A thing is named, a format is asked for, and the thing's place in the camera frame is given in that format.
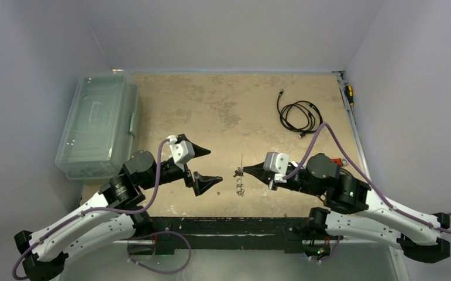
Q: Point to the red handled adjustable wrench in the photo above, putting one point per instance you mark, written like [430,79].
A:
[339,161]

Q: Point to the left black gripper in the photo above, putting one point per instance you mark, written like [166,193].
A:
[200,182]

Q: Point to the clear plastic storage bin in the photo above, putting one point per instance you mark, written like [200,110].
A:
[101,127]

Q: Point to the yellow black screwdriver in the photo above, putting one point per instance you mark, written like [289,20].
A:
[349,94]

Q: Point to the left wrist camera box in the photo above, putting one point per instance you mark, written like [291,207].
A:
[181,148]

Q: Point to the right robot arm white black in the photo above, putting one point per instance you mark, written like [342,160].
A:
[352,208]

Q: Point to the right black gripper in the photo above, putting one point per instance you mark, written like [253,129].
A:
[270,178]

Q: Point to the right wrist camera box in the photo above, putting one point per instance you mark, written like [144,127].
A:
[276,164]

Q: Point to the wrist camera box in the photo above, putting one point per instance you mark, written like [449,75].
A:
[181,148]
[276,164]

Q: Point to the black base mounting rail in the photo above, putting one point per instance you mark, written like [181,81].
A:
[290,235]

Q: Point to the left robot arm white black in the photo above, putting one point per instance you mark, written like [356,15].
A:
[117,211]

